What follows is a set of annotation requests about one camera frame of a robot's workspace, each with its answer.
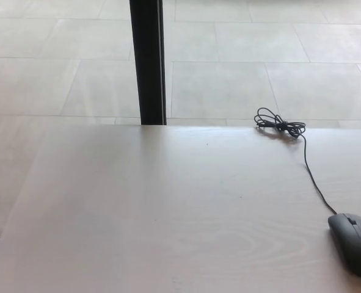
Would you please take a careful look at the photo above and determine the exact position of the black mouse cable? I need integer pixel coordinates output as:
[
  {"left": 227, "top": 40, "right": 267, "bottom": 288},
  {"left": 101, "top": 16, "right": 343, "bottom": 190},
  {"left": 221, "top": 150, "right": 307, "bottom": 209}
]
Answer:
[{"left": 253, "top": 107, "right": 338, "bottom": 215}]

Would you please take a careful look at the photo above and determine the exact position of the black vertical post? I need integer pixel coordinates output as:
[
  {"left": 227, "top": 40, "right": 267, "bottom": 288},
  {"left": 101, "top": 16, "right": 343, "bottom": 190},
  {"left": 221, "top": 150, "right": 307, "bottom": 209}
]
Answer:
[{"left": 129, "top": 0, "right": 167, "bottom": 126}]

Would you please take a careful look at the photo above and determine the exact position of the black computer mouse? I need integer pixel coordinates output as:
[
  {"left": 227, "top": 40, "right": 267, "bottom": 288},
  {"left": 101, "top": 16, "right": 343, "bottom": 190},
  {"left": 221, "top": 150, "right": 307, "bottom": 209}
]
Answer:
[{"left": 327, "top": 212, "right": 361, "bottom": 279}]

